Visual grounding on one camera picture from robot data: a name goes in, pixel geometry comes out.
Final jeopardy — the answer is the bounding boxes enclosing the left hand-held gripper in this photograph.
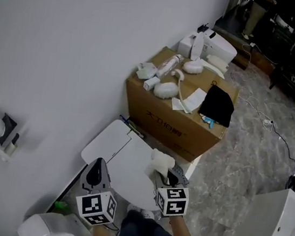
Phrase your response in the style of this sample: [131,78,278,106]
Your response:
[72,154,124,230]

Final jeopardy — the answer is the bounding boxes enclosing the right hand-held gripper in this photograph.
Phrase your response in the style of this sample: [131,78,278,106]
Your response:
[149,162,194,219]

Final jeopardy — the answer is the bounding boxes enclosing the white terry cloth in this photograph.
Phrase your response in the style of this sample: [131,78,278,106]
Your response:
[143,147,177,183]

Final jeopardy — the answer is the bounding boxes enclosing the white toilet lid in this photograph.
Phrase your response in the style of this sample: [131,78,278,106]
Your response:
[102,134,188,215]

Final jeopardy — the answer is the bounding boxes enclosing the white smart toilet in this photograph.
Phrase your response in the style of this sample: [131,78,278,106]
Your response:
[74,115,198,216]

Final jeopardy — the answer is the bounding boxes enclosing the white toilet with control label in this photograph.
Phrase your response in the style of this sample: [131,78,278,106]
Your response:
[16,205,96,236]

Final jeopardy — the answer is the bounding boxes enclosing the black toilet paper holder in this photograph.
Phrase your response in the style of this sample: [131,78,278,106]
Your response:
[0,111,24,162]

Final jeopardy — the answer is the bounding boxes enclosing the white toilet with black panel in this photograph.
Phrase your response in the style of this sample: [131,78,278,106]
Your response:
[189,26,241,70]

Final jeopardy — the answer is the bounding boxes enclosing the person's right white clog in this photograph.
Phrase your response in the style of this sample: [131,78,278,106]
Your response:
[140,208,156,220]

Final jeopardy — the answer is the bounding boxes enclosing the person's white clog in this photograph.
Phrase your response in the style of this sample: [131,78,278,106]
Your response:
[126,203,143,216]
[140,208,156,220]

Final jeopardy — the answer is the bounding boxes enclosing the green plastic wrapper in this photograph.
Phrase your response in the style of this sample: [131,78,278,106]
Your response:
[54,200,70,212]

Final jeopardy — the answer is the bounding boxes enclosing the person's left white clog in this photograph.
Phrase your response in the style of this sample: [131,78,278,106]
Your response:
[126,203,143,216]

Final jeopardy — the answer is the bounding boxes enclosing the large cardboard box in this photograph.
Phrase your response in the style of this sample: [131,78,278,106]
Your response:
[116,41,244,167]

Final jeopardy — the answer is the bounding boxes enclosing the person's dark trousers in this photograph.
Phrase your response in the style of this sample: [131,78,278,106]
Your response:
[116,208,177,236]

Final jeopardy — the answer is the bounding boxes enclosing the blue plastic item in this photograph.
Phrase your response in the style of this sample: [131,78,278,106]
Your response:
[200,116,221,130]

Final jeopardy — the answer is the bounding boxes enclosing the white paper sheets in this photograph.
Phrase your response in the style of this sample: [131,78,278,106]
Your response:
[170,84,208,116]

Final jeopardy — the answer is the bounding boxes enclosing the black fabric pouch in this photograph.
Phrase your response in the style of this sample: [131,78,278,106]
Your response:
[196,83,238,129]

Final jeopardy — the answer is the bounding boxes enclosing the white foam-wrapped part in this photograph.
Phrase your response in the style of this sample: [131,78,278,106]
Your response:
[181,59,204,76]
[152,79,182,102]

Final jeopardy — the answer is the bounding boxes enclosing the small white box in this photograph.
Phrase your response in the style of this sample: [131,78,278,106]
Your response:
[142,75,161,93]

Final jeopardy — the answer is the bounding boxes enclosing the flat white box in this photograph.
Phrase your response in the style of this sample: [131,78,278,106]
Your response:
[135,60,158,82]

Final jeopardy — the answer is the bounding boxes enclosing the pink wrapped wand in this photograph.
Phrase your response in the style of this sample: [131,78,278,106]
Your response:
[155,51,184,80]

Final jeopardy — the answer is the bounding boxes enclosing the white carton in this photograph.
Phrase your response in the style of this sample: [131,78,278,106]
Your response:
[177,33,197,58]

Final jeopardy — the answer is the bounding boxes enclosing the dark stone platform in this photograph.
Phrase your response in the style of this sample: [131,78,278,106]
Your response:
[209,2,285,76]

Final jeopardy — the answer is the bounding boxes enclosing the white flexible hose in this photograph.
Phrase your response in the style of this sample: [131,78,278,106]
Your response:
[166,68,195,113]

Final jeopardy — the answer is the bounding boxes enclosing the white cable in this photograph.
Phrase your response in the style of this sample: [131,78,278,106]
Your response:
[223,69,273,124]

